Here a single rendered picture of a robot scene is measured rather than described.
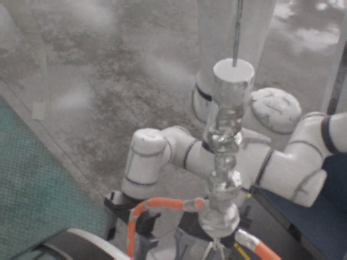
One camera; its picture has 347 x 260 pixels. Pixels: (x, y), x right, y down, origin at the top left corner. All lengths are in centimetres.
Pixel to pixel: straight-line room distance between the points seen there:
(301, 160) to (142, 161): 39
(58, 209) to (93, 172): 26
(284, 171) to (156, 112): 176
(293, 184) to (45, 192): 156
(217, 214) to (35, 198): 188
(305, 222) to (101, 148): 130
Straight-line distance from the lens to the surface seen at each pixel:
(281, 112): 149
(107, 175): 244
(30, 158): 259
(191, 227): 106
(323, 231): 158
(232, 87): 44
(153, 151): 122
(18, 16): 104
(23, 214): 236
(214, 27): 133
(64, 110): 284
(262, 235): 183
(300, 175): 106
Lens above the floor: 178
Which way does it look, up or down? 42 degrees down
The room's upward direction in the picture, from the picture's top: straight up
